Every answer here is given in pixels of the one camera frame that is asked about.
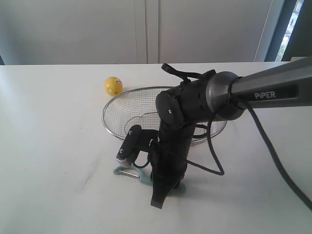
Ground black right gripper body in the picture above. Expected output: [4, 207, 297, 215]
[151, 121, 195, 185]

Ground teal handled peeler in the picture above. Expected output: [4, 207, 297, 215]
[113, 165, 186, 196]

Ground yellow lemon with sticker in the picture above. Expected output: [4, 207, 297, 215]
[104, 77, 123, 97]

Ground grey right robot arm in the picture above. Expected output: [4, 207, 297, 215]
[149, 57, 312, 208]

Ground oval metal mesh basket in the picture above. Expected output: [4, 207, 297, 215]
[101, 85, 228, 148]

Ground white cabinet doors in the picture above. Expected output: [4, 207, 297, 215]
[0, 0, 283, 65]

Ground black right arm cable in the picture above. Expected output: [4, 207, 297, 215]
[134, 62, 312, 213]

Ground window with dark frame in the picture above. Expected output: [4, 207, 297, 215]
[264, 0, 312, 62]

